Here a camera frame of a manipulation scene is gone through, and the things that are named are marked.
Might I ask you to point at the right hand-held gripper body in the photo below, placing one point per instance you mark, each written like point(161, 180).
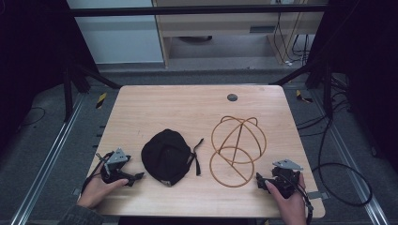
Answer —
point(286, 176)

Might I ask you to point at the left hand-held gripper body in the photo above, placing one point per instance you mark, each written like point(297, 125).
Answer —
point(116, 157)

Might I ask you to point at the black cap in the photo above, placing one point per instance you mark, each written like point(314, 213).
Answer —
point(167, 157)

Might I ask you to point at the person's right hand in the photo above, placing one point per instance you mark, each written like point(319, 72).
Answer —
point(289, 207)

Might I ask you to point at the person's left hand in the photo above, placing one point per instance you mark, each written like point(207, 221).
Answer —
point(97, 189)

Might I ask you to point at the yellow black striped tape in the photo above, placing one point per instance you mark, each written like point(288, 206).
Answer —
point(303, 97)
point(101, 100)

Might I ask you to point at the grey table grommet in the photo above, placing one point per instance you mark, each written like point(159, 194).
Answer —
point(232, 97)

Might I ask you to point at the black metal stand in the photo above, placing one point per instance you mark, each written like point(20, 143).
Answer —
point(78, 78)
point(316, 75)

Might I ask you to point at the white cabinet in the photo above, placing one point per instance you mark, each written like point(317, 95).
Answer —
point(119, 40)

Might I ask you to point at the dark curtain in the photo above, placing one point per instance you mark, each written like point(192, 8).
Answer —
point(366, 62)
point(31, 62)

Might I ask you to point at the grey metal table bracket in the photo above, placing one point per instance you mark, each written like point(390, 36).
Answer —
point(318, 195)
point(76, 192)

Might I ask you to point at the aluminium floor rail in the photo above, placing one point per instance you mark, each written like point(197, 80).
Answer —
point(350, 156)
point(50, 156)

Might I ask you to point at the black horizontal frame bar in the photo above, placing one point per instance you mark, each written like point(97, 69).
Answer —
point(187, 11)

